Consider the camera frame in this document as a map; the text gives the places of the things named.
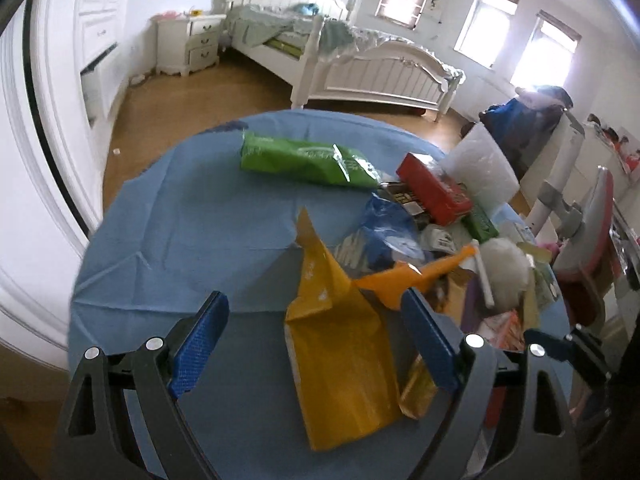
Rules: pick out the blue plastic bag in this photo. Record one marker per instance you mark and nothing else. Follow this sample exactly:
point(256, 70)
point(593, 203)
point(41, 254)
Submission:
point(385, 220)

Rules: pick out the blue tablecloth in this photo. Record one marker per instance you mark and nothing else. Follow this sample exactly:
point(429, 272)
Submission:
point(175, 210)

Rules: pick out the white bubble wrap bag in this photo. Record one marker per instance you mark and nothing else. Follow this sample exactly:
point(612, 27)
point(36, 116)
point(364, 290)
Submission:
point(480, 165)

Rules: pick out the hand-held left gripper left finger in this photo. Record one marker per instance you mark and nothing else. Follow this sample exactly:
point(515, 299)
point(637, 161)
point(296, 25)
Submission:
point(200, 345)

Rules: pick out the white bed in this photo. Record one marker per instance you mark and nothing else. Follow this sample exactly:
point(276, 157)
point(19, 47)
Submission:
point(360, 60)

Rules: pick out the white fluffy ball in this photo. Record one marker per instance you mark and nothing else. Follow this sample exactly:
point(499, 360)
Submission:
point(507, 270)

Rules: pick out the yellow plastic bag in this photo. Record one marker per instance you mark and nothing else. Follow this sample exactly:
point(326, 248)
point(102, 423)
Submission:
point(340, 360)

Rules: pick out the red cardboard box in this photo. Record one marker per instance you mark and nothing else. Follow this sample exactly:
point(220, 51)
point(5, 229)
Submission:
point(430, 185)

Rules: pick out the bright window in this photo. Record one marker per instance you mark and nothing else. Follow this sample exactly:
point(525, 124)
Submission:
point(487, 25)
point(545, 50)

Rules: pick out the orange wrapper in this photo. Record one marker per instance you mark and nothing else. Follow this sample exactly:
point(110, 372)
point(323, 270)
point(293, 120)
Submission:
point(395, 280)

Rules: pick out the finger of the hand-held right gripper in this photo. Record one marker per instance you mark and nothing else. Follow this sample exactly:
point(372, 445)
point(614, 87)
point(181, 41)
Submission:
point(545, 344)

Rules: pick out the green snack packet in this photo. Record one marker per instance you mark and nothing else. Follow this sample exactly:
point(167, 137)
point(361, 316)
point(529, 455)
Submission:
point(300, 160)

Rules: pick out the small green box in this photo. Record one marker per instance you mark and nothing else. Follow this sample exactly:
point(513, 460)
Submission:
point(480, 225)

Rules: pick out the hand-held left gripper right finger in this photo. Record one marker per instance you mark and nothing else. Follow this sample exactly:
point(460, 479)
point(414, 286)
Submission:
point(430, 340)

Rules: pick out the dark snack wrapper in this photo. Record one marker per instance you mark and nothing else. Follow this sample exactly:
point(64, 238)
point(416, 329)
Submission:
point(405, 200)

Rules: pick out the white striped cloth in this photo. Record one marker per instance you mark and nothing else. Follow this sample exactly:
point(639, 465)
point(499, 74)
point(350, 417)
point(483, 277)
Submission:
point(355, 250)

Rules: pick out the white nightstand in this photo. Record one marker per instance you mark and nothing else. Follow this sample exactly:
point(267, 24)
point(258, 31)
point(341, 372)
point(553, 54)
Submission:
point(195, 45)

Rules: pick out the white desk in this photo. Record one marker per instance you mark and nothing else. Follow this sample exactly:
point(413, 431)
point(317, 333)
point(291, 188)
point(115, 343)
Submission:
point(595, 160)

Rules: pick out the pink grey chair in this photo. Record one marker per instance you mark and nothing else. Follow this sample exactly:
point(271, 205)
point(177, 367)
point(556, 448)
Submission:
point(585, 240)

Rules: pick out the pink snack packet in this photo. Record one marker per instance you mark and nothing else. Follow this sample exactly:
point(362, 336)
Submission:
point(502, 330)

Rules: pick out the white wardrobe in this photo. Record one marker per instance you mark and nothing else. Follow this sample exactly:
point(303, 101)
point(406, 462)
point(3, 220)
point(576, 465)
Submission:
point(100, 35)

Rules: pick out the pile of dark clothes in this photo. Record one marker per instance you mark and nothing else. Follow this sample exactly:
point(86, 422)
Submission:
point(525, 120)

